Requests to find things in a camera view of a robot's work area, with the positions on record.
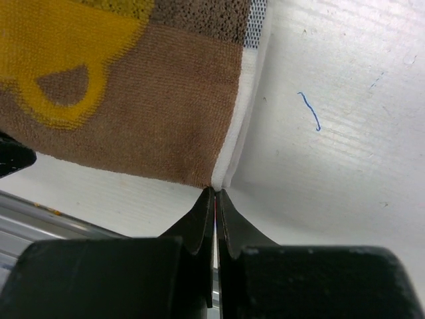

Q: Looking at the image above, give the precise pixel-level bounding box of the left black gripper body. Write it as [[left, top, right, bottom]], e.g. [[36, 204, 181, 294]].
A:
[[0, 132, 37, 178]]

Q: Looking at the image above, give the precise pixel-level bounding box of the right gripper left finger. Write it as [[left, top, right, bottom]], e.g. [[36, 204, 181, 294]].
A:
[[160, 187, 214, 255]]

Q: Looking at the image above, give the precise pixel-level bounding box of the aluminium mounting rail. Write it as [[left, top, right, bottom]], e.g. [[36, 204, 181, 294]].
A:
[[1, 191, 123, 286]]

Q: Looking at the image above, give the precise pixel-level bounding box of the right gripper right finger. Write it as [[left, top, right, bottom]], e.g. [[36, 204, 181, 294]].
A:
[[215, 189, 278, 260]]

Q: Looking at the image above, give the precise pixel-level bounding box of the yellow brown towel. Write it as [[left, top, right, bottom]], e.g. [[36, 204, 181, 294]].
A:
[[1, 1, 272, 189]]

